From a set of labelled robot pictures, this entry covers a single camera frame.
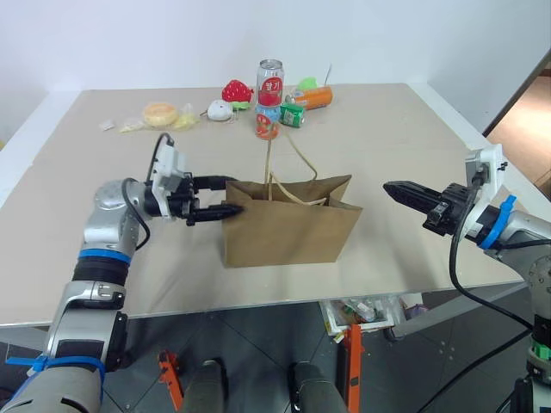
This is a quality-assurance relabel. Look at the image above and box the orange drink can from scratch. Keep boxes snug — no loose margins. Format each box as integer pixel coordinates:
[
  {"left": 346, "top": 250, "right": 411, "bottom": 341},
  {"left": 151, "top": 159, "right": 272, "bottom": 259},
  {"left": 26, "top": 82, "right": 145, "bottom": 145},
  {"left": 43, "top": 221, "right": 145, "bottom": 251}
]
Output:
[{"left": 292, "top": 85, "right": 335, "bottom": 111}]

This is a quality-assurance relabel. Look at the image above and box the red strawberry plush toy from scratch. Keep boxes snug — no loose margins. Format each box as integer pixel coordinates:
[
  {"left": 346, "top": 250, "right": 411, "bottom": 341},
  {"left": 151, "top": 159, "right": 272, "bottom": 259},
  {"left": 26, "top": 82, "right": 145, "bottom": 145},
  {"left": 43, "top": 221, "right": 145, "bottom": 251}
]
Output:
[{"left": 221, "top": 78, "right": 256, "bottom": 113}]

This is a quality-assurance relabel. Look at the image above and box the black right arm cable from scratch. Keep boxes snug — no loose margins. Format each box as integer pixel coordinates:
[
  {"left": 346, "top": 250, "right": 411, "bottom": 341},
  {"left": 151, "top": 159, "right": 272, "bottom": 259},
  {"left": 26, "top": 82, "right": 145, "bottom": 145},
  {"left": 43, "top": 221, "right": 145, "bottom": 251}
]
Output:
[{"left": 415, "top": 171, "right": 537, "bottom": 413}]

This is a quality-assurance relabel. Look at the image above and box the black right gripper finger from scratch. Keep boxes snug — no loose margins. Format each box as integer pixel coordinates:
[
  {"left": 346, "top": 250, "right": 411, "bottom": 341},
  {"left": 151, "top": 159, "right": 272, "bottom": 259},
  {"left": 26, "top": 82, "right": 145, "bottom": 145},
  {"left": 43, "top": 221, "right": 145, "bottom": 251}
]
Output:
[
  {"left": 385, "top": 190, "right": 441, "bottom": 213},
  {"left": 382, "top": 180, "right": 447, "bottom": 200}
]

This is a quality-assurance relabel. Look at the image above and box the blue tape strap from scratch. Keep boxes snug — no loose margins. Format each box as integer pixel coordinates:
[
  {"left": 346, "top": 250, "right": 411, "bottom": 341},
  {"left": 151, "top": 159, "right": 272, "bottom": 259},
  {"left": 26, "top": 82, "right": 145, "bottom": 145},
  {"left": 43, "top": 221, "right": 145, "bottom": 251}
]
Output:
[{"left": 5, "top": 354, "right": 107, "bottom": 380}]

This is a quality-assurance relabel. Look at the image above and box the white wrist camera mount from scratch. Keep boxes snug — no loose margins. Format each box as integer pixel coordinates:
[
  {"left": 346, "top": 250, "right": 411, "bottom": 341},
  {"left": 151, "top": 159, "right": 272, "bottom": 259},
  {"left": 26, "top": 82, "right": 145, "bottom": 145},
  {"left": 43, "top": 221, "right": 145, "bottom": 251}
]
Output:
[
  {"left": 150, "top": 144, "right": 190, "bottom": 219},
  {"left": 464, "top": 144, "right": 510, "bottom": 242}
]

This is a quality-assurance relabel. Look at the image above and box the white bin with trash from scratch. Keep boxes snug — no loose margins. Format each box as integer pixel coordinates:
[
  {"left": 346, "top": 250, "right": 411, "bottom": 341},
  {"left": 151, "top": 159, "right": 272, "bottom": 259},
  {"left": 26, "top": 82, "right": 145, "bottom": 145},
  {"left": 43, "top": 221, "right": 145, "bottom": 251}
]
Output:
[{"left": 322, "top": 294, "right": 406, "bottom": 337}]

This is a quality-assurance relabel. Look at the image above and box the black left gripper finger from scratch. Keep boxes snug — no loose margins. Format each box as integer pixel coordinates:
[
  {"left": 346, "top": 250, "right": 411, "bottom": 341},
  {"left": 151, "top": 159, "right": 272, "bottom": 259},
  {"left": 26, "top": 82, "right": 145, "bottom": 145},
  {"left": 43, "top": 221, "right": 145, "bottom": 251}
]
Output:
[
  {"left": 194, "top": 174, "right": 239, "bottom": 193},
  {"left": 187, "top": 203, "right": 247, "bottom": 227}
]

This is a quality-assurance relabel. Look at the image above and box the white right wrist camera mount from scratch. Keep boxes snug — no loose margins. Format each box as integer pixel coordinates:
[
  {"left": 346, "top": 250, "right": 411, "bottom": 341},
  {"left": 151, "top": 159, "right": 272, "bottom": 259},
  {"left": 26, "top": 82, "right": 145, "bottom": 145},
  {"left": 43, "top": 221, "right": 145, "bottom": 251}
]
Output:
[{"left": 464, "top": 144, "right": 510, "bottom": 242}]

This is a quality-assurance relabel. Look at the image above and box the tall red drink can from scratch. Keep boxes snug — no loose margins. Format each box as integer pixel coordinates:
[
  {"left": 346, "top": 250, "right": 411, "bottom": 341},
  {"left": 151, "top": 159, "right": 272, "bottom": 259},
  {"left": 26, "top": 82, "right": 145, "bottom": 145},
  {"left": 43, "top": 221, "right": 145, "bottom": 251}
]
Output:
[{"left": 257, "top": 59, "right": 285, "bottom": 108}]

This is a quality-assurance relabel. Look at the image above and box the brown paper bag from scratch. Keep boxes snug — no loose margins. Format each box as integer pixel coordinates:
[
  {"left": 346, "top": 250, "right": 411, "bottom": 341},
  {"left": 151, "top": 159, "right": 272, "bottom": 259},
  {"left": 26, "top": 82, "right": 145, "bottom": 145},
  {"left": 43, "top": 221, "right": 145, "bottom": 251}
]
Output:
[{"left": 221, "top": 133, "right": 364, "bottom": 269}]

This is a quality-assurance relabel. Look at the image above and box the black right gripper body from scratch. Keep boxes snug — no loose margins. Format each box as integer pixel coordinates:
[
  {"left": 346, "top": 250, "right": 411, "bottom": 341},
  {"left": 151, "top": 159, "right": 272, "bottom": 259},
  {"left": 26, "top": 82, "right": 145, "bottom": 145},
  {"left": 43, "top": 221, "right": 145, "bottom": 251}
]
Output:
[{"left": 421, "top": 182, "right": 475, "bottom": 236}]

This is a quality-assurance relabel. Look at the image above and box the white round plush toy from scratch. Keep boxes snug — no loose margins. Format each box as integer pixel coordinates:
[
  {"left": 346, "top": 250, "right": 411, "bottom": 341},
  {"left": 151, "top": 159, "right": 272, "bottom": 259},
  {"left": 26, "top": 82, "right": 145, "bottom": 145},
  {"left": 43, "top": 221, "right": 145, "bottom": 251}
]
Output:
[{"left": 206, "top": 98, "right": 234, "bottom": 122}]

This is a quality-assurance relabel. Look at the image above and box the green snack box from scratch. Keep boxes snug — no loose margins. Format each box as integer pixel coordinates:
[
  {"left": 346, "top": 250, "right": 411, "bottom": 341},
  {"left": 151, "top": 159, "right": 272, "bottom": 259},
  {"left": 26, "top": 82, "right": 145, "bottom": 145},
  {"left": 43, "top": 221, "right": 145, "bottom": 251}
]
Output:
[{"left": 279, "top": 102, "right": 306, "bottom": 129}]

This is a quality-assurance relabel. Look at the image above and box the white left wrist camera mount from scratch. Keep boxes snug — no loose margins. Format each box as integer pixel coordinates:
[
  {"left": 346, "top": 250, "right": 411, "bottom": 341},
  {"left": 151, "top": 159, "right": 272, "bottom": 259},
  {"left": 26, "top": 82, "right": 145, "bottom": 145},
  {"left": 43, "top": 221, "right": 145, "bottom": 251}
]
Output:
[{"left": 150, "top": 144, "right": 190, "bottom": 219}]

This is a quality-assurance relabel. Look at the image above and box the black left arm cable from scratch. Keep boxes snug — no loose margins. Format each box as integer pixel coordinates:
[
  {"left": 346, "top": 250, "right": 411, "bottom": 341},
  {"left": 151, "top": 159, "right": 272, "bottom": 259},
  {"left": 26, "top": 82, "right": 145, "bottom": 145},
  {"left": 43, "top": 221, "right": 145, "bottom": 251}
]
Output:
[{"left": 121, "top": 133, "right": 175, "bottom": 251}]

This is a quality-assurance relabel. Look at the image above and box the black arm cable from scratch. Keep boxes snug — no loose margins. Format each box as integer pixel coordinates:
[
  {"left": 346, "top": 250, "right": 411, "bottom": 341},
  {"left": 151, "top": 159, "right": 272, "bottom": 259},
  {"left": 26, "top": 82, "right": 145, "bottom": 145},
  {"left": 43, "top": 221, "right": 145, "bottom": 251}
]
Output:
[
  {"left": 415, "top": 171, "right": 537, "bottom": 413},
  {"left": 121, "top": 133, "right": 175, "bottom": 251}
]

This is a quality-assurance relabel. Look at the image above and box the tan bread bun toy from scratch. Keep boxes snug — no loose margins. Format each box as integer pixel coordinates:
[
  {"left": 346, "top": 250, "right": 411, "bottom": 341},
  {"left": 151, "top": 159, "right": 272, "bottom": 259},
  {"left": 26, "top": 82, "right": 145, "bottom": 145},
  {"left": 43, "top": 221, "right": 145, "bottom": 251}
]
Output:
[{"left": 142, "top": 102, "right": 178, "bottom": 127}]

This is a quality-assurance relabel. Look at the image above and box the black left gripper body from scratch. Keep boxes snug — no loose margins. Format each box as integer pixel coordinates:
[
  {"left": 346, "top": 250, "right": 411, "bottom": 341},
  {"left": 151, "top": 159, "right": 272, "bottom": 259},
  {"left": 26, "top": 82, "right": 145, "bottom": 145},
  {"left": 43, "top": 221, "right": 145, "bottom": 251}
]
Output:
[{"left": 166, "top": 171, "right": 207, "bottom": 227}]

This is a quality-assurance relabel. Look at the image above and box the tall orange stand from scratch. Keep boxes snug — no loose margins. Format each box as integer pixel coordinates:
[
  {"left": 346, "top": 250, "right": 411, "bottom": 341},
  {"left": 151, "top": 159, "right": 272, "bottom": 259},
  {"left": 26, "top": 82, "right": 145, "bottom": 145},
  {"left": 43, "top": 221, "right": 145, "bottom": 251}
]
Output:
[{"left": 345, "top": 324, "right": 366, "bottom": 413}]

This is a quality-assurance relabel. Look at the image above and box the dark rounded shape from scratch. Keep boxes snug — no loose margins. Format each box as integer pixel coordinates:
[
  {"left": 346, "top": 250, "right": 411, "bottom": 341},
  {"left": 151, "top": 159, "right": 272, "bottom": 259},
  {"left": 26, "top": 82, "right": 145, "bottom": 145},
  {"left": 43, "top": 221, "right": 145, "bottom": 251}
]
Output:
[
  {"left": 288, "top": 362, "right": 346, "bottom": 413},
  {"left": 183, "top": 359, "right": 227, "bottom": 413}
]

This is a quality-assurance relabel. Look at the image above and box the short orange stand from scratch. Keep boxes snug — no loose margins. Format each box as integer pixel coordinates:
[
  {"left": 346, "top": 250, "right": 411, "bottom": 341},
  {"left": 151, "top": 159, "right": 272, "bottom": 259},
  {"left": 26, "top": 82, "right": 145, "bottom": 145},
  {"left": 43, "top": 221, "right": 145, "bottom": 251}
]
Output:
[{"left": 158, "top": 350, "right": 185, "bottom": 413}]

